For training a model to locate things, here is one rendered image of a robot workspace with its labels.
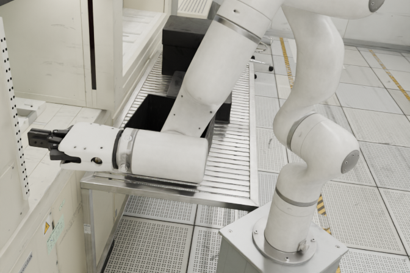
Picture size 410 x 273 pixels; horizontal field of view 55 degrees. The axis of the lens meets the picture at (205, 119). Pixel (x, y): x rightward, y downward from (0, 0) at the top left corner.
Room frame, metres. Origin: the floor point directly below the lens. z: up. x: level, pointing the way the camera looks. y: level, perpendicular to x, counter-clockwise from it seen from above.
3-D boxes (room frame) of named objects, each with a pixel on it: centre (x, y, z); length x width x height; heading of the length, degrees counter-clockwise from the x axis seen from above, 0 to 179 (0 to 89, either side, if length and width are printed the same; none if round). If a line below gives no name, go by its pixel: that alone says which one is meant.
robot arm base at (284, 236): (0.86, -0.27, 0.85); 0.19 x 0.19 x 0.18
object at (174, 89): (1.65, 0.03, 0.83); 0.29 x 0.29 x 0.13; 89
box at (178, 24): (2.08, 0.12, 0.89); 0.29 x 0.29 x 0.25; 0
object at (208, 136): (1.22, 0.11, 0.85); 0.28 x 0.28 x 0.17; 83
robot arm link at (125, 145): (0.60, 0.14, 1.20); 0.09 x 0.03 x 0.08; 178
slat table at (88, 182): (1.65, 0.07, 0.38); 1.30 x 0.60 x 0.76; 178
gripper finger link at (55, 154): (0.58, 0.23, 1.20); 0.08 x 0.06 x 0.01; 129
